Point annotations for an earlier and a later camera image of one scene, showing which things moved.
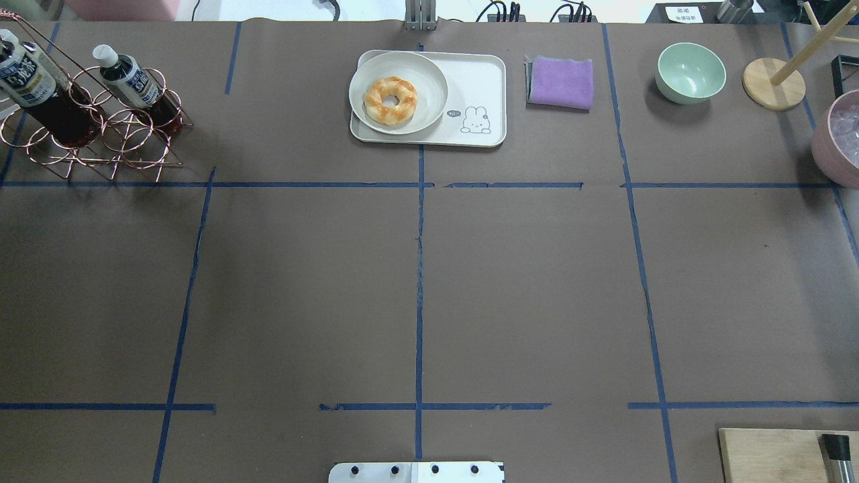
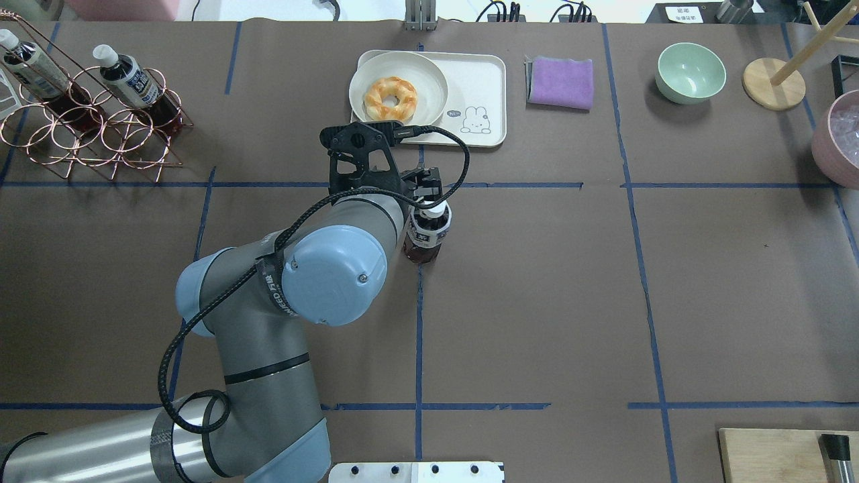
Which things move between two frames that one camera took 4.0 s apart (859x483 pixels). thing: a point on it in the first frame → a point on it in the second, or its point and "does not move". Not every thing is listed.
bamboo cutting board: x=780 y=455 does not move
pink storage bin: x=122 y=10 does not move
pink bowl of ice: x=835 y=140 does not move
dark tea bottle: x=58 y=102 → x=428 y=227
